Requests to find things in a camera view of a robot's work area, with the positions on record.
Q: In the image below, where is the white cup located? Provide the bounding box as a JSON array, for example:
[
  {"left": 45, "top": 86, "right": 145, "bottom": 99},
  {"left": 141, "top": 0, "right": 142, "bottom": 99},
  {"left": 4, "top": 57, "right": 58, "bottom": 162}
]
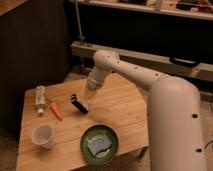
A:
[{"left": 31, "top": 124, "right": 55, "bottom": 149}]

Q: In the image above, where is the black eraser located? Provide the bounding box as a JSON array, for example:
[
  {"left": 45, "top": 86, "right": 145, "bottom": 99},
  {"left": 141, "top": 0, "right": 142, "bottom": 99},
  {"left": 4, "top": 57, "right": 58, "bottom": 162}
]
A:
[{"left": 71, "top": 94, "right": 88, "bottom": 114}]

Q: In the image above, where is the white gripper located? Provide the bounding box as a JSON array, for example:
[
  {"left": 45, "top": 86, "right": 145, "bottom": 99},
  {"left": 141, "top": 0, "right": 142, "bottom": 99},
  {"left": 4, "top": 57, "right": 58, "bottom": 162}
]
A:
[{"left": 86, "top": 66, "right": 110, "bottom": 91}]

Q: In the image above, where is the metal pole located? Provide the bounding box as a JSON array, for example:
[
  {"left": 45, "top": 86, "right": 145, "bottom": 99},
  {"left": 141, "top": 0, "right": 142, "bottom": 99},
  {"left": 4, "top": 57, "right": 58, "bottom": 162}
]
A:
[{"left": 74, "top": 0, "right": 84, "bottom": 44}]

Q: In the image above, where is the green bowl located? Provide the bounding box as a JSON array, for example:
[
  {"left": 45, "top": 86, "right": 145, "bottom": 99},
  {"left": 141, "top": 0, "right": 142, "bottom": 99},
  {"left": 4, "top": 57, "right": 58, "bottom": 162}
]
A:
[{"left": 80, "top": 125, "right": 119, "bottom": 166}]

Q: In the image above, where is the clear plastic bottle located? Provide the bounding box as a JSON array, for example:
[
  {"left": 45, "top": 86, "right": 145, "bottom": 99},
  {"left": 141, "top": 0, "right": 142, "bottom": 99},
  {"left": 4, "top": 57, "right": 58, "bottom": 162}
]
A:
[{"left": 35, "top": 86, "right": 46, "bottom": 115}]

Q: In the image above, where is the wooden table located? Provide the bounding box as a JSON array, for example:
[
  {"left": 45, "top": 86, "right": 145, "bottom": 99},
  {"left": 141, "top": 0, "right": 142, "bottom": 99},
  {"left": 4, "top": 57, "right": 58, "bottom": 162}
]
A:
[{"left": 16, "top": 74, "right": 148, "bottom": 171}]

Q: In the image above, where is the metal shelf beam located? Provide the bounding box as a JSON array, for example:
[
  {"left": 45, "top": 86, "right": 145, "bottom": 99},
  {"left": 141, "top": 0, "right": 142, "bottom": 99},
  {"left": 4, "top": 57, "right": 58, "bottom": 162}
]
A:
[{"left": 70, "top": 41, "right": 213, "bottom": 82}]

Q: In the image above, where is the black handle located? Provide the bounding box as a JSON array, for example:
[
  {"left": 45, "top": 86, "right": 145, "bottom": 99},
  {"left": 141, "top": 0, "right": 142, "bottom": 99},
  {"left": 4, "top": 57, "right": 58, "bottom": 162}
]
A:
[{"left": 169, "top": 57, "right": 200, "bottom": 68}]

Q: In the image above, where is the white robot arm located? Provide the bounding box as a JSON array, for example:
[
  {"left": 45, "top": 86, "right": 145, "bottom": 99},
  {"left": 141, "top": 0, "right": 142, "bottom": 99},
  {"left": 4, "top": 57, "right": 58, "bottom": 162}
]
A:
[{"left": 87, "top": 50, "right": 207, "bottom": 171}]

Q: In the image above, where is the orange carrot toy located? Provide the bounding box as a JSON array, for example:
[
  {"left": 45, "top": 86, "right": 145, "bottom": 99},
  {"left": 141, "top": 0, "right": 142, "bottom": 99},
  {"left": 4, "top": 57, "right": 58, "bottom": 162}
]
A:
[{"left": 50, "top": 102, "right": 63, "bottom": 121}]

